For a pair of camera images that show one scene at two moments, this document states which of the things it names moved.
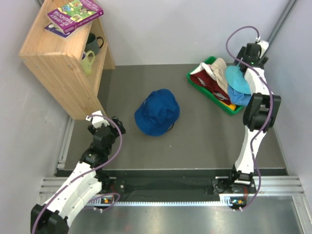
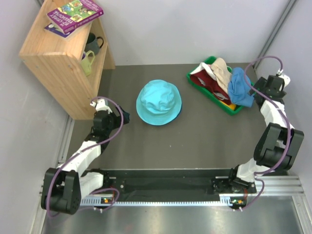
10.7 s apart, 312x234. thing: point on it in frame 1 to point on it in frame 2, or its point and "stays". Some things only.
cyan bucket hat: x=236 y=79 to x=158 y=103
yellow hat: x=232 y=107 stays
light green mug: x=86 y=64 stays
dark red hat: x=203 y=78 stays
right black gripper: x=241 y=54 to x=260 y=84
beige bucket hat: x=219 y=67 stays
